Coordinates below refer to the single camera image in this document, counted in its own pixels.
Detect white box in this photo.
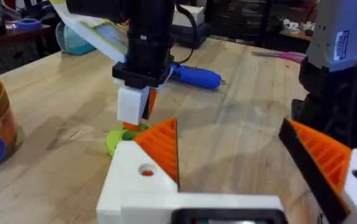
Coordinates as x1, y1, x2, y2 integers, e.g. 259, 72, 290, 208
171, 4, 206, 29

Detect blue electric screwdriver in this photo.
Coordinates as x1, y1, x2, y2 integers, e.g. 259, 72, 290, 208
168, 63, 229, 90

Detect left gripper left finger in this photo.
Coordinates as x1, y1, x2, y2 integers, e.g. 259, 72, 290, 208
96, 117, 179, 224

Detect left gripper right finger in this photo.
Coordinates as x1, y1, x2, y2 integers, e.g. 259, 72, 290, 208
278, 118, 357, 224

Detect pink scissors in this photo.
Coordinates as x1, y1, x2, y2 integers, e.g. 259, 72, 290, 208
251, 51, 307, 65

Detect dark wooden side table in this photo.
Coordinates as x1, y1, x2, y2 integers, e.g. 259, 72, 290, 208
0, 24, 61, 78

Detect white and green flat bag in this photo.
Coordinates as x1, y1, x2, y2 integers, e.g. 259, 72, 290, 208
49, 0, 129, 64

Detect teal rounded container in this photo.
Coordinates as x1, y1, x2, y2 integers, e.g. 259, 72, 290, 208
55, 21, 97, 57

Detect black cable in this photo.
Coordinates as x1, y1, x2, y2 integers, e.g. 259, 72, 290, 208
172, 3, 199, 65

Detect blue tape roll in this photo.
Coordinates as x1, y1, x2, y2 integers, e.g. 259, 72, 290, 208
13, 17, 42, 31

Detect black box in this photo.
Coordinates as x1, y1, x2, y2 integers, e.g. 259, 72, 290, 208
169, 22, 211, 50

